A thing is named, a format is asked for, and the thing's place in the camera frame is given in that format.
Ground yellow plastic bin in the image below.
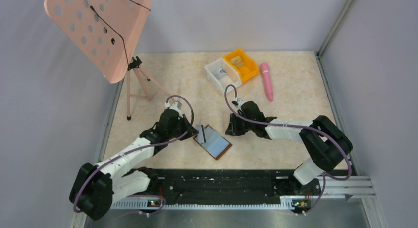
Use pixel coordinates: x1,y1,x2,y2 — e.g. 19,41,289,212
223,48,260,84

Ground pink perforated music stand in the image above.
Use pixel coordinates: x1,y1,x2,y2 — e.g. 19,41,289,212
44,0,177,121

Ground brown leather card holder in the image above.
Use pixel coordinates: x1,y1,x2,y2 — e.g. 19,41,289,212
193,125,232,160

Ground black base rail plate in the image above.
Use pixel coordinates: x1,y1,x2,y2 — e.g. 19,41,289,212
126,168,322,206

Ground pink marker pen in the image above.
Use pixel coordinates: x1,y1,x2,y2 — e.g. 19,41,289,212
260,62,274,102

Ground white plastic bin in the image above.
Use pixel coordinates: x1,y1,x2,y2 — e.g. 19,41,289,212
204,58,242,94

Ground grey striped credit card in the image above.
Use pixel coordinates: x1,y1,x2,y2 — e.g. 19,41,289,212
196,124,213,144

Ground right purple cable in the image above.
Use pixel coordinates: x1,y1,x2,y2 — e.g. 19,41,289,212
223,84,353,216

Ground small item in white bin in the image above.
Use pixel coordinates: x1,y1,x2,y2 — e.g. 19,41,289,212
214,68,227,80

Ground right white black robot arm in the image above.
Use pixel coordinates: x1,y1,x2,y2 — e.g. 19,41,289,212
225,98,353,185

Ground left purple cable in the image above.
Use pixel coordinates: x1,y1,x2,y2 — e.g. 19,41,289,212
72,95,195,217

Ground purple cable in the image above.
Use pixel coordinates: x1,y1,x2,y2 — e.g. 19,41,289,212
72,95,195,217
223,84,353,216

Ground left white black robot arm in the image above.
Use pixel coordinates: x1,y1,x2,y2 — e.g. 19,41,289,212
69,108,198,221

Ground tan item in yellow bin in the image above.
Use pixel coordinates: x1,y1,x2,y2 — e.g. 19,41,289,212
229,56,244,69

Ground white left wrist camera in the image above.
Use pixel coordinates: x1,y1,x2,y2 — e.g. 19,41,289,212
165,101,183,118

